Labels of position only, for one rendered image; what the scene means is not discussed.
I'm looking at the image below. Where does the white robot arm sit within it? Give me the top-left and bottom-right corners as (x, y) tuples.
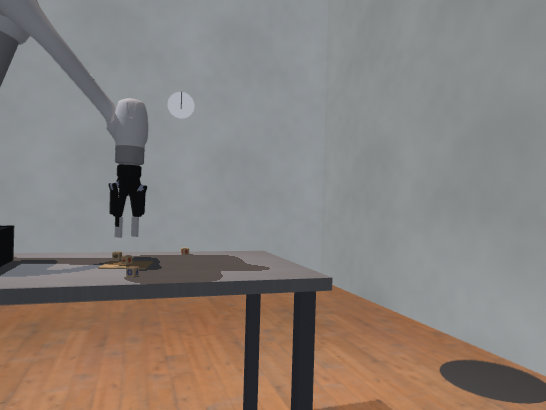
(0, 0), (148, 166)

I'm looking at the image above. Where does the peach flat mat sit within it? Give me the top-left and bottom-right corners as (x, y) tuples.
(98, 261), (153, 269)

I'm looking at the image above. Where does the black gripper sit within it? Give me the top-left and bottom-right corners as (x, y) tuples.
(109, 165), (147, 238)

